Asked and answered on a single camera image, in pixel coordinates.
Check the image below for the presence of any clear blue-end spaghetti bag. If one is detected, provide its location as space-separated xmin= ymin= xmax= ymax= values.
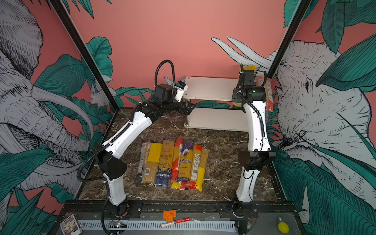
xmin=135 ymin=140 xmax=152 ymax=185

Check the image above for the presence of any yellow-end spaghetti bag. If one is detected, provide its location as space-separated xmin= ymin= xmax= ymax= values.
xmin=195 ymin=148 xmax=210 ymax=192

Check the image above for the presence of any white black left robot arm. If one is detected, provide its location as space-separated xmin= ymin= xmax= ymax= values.
xmin=76 ymin=81 xmax=195 ymax=217

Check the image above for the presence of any blue-bottom spaghetti bag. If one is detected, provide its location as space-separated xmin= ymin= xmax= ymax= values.
xmin=155 ymin=138 xmax=175 ymax=188

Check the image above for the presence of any yellow label spaghetti bag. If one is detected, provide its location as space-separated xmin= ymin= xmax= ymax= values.
xmin=142 ymin=143 xmax=163 ymax=184

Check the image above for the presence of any yellow-top spaghetti bag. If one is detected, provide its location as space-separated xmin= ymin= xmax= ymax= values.
xmin=232 ymin=64 xmax=256 ymax=108

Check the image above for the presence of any orange plastic block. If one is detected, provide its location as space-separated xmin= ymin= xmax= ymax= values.
xmin=163 ymin=210 xmax=176 ymax=222

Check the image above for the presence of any white two-tier shelf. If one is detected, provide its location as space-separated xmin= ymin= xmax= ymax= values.
xmin=183 ymin=76 xmax=248 ymax=132

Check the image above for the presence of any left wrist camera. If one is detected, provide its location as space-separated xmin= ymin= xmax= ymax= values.
xmin=175 ymin=79 xmax=188 ymax=102

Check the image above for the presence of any yellow light bulb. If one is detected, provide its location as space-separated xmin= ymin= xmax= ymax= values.
xmin=277 ymin=217 xmax=289 ymax=234

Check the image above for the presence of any red yellow narrow spaghetti bag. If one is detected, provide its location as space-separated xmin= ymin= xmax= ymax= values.
xmin=170 ymin=136 xmax=183 ymax=190

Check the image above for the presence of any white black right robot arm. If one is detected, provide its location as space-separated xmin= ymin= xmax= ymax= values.
xmin=232 ymin=65 xmax=275 ymax=204

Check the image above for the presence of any red double spaghetti bag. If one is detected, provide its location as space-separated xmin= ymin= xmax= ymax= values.
xmin=256 ymin=75 xmax=274 ymax=112

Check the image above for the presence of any white perforated cable tray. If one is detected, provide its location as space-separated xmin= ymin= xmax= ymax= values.
xmin=79 ymin=220 xmax=237 ymax=232

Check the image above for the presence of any red white marker pen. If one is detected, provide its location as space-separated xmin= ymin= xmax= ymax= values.
xmin=160 ymin=217 xmax=191 ymax=228

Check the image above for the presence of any card box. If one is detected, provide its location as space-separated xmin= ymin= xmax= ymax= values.
xmin=60 ymin=214 xmax=83 ymax=235

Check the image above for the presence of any blue portrait spaghetti bag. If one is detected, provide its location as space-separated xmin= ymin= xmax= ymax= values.
xmin=178 ymin=140 xmax=194 ymax=182

